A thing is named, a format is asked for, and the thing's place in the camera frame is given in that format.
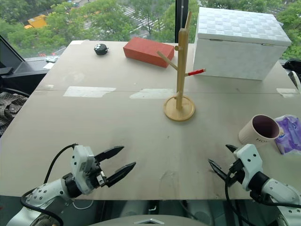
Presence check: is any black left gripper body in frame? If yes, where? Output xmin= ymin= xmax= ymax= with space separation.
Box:
xmin=93 ymin=156 xmax=110 ymax=188

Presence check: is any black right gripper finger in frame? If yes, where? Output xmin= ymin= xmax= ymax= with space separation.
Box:
xmin=207 ymin=159 xmax=229 ymax=183
xmin=225 ymin=144 xmax=239 ymax=154

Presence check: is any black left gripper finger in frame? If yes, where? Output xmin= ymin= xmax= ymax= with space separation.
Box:
xmin=106 ymin=161 xmax=137 ymax=188
xmin=94 ymin=145 xmax=125 ymax=162

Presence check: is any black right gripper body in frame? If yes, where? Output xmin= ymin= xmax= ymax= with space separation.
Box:
xmin=226 ymin=160 xmax=246 ymax=187

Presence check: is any white mug purple inside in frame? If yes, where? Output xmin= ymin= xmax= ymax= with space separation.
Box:
xmin=238 ymin=114 xmax=281 ymax=145

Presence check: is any wooden mug tree stand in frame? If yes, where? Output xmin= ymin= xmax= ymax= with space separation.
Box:
xmin=157 ymin=11 xmax=207 ymax=122

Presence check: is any purple tissue pack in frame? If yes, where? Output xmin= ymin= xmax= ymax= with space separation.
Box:
xmin=273 ymin=114 xmax=301 ymax=155

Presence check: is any silver robot torso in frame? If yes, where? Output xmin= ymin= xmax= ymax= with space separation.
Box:
xmin=88 ymin=217 xmax=213 ymax=226

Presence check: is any white tape patch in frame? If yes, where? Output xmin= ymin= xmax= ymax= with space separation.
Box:
xmin=63 ymin=86 xmax=117 ymax=98
xmin=276 ymin=88 xmax=300 ymax=98
xmin=129 ymin=88 xmax=176 ymax=99

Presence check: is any white curved object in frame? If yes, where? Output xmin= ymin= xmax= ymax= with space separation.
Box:
xmin=288 ymin=70 xmax=301 ymax=91

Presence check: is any white woven lidded box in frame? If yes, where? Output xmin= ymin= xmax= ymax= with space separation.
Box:
xmin=193 ymin=6 xmax=293 ymax=81

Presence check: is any black round spotted object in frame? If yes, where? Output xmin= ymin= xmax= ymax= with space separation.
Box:
xmin=94 ymin=43 xmax=110 ymax=56

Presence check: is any black bag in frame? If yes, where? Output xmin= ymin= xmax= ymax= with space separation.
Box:
xmin=282 ymin=58 xmax=301 ymax=79

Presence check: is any red brick block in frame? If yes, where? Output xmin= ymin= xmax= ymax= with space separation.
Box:
xmin=122 ymin=37 xmax=175 ymax=69

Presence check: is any plaid cloth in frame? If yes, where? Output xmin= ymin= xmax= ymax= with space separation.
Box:
xmin=0 ymin=91 xmax=29 ymax=137

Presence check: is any black angled stand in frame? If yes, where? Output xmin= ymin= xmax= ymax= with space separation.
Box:
xmin=0 ymin=34 xmax=49 ymax=82

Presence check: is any yellow vehicle outside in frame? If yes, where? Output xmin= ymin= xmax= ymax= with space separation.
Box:
xmin=23 ymin=14 xmax=48 ymax=30

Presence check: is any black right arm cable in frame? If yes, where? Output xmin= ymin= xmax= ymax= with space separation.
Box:
xmin=224 ymin=169 xmax=254 ymax=226

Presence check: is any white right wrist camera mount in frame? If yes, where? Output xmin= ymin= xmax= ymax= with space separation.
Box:
xmin=233 ymin=144 xmax=264 ymax=192

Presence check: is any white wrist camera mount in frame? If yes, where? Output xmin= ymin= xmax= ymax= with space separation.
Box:
xmin=70 ymin=145 xmax=101 ymax=195
xmin=233 ymin=144 xmax=264 ymax=192

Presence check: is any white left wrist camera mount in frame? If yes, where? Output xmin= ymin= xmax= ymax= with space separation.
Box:
xmin=70 ymin=145 xmax=101 ymax=195

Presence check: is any black window frame post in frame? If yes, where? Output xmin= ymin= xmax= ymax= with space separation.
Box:
xmin=174 ymin=0 xmax=190 ymax=44

